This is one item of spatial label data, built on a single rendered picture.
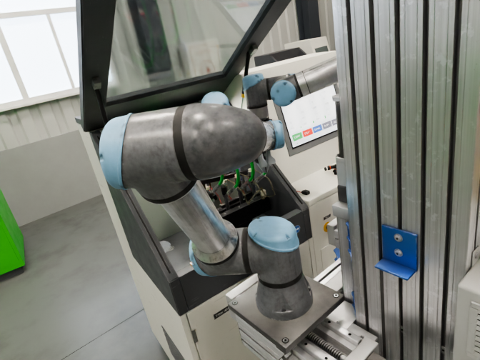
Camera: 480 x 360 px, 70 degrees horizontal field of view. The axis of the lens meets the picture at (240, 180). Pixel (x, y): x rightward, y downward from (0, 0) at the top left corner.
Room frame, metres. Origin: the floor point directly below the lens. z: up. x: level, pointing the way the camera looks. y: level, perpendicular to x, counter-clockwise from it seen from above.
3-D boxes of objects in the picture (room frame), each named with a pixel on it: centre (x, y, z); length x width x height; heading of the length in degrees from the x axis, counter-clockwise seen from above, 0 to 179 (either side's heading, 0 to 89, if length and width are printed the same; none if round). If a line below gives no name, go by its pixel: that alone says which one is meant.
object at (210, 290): (1.22, 0.03, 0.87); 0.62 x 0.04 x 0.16; 120
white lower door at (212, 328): (1.20, 0.02, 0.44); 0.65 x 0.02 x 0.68; 120
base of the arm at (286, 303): (0.73, -0.05, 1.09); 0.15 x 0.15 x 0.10
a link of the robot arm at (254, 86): (1.22, -0.11, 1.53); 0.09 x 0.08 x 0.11; 79
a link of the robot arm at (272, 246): (0.73, -0.05, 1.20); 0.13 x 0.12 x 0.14; 77
